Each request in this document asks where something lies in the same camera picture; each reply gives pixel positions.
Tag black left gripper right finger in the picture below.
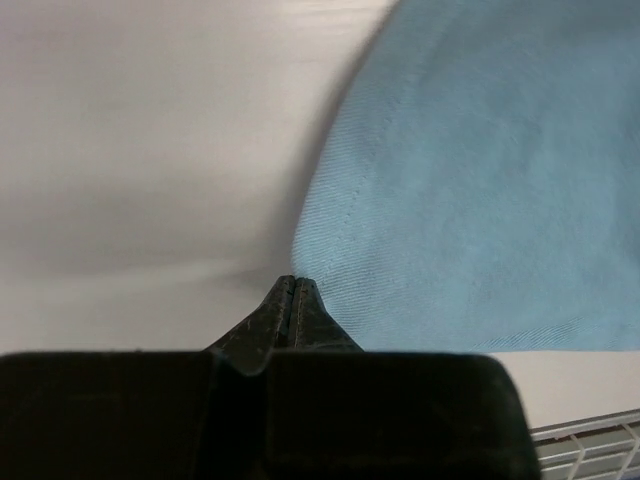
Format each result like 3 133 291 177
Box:
264 279 540 479

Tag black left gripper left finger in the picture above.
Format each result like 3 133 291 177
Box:
1 276 296 479

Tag light blue trousers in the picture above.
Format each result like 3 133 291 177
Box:
292 1 639 352

